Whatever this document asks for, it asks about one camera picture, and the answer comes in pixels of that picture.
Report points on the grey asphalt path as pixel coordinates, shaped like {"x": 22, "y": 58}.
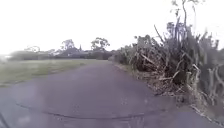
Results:
{"x": 93, "y": 96}

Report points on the row of trees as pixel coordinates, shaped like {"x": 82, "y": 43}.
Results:
{"x": 66, "y": 51}

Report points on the dry litter verge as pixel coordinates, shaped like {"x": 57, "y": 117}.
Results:
{"x": 160, "y": 85}

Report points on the row of flax bushes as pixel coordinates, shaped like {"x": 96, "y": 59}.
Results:
{"x": 180, "y": 56}

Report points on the grass field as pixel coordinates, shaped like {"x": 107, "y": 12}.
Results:
{"x": 33, "y": 68}

